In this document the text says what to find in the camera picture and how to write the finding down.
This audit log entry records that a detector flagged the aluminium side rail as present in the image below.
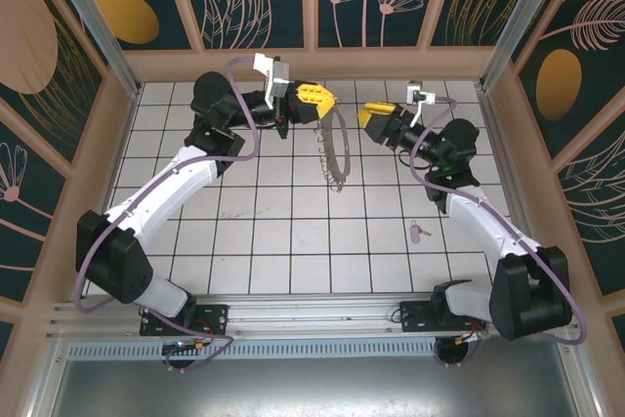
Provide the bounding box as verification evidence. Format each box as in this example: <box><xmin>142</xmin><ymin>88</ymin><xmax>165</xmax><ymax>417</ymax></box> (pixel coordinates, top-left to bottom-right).
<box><xmin>476</xmin><ymin>84</ymin><xmax>556</xmax><ymax>295</ymax></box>

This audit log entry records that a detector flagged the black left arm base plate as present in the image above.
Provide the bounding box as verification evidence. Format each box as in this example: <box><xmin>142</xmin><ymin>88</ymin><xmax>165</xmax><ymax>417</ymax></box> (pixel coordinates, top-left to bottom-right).
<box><xmin>140</xmin><ymin>303</ymin><xmax>229</xmax><ymax>338</ymax></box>

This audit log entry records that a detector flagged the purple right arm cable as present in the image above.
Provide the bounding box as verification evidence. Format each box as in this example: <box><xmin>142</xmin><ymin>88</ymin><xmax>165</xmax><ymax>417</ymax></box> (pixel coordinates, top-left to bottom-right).
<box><xmin>409</xmin><ymin>97</ymin><xmax>587</xmax><ymax>346</ymax></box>

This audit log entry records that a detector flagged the aluminium mounting rail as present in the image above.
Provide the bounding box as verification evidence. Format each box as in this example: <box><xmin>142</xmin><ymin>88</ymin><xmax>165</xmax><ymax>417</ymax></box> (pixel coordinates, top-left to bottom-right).
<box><xmin>46</xmin><ymin>293</ymin><xmax>580</xmax><ymax>340</ymax></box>

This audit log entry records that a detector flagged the aluminium corner post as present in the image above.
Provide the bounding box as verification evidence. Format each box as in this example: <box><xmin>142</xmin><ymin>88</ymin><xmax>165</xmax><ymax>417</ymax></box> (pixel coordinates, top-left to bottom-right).
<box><xmin>38</xmin><ymin>0</ymin><xmax>144</xmax><ymax>96</ymax></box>
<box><xmin>478</xmin><ymin>0</ymin><xmax>572</xmax><ymax>91</ymax></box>

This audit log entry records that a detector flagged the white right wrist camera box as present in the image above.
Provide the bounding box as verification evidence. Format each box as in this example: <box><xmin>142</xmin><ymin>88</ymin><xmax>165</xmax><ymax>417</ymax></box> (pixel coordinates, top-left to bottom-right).
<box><xmin>406</xmin><ymin>78</ymin><xmax>439</xmax><ymax>129</ymax></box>

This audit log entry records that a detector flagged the perforated metal cable tray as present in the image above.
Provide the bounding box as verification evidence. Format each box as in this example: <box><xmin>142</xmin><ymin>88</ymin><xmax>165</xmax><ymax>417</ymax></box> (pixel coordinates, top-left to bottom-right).
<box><xmin>65</xmin><ymin>342</ymin><xmax>558</xmax><ymax>360</ymax></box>

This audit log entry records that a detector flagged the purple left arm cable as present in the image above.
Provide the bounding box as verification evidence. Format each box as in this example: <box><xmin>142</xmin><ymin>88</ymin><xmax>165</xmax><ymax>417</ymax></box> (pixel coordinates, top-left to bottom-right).
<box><xmin>71</xmin><ymin>56</ymin><xmax>240</xmax><ymax>374</ymax></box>

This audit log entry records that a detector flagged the grey metal sheet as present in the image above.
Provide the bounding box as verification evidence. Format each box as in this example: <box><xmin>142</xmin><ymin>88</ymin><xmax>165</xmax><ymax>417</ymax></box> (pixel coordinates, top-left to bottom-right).
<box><xmin>28</xmin><ymin>357</ymin><xmax>604</xmax><ymax>417</ymax></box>

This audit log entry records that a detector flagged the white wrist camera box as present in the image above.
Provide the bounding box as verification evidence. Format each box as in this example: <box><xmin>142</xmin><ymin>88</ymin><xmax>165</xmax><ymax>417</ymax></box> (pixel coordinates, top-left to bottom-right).
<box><xmin>406</xmin><ymin>78</ymin><xmax>439</xmax><ymax>129</ymax></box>
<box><xmin>252</xmin><ymin>52</ymin><xmax>293</xmax><ymax>110</ymax></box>

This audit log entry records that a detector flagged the metal band with key rings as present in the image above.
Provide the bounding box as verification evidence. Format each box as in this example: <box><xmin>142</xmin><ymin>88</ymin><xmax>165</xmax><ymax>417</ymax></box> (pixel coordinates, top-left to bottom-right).
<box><xmin>312</xmin><ymin>99</ymin><xmax>351</xmax><ymax>193</ymax></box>

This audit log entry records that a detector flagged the key with purple tag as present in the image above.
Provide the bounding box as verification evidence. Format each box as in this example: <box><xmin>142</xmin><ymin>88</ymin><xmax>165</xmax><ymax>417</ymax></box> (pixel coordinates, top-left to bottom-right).
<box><xmin>408</xmin><ymin>220</ymin><xmax>434</xmax><ymax>246</ymax></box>

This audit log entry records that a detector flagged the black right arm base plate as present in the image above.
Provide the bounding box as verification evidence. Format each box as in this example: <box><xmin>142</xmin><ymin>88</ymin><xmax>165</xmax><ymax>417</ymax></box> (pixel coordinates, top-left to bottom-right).
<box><xmin>398</xmin><ymin>299</ymin><xmax>489</xmax><ymax>335</ymax></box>

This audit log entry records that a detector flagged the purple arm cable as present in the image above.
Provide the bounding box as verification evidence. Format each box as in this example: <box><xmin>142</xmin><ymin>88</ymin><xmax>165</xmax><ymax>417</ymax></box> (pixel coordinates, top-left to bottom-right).
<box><xmin>409</xmin><ymin>97</ymin><xmax>587</xmax><ymax>346</ymax></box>
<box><xmin>71</xmin><ymin>56</ymin><xmax>240</xmax><ymax>374</ymax></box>

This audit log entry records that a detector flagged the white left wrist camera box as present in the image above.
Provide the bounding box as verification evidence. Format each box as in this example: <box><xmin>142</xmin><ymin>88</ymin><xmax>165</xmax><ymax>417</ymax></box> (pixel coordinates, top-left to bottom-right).
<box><xmin>252</xmin><ymin>52</ymin><xmax>293</xmax><ymax>110</ymax></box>

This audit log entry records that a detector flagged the small circuit board with wires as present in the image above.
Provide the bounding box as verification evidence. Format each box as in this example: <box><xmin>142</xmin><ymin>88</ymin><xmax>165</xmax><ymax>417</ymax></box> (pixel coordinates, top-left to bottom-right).
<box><xmin>453</xmin><ymin>330</ymin><xmax>489</xmax><ymax>346</ymax></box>
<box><xmin>162</xmin><ymin>339</ymin><xmax>206</xmax><ymax>355</ymax></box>

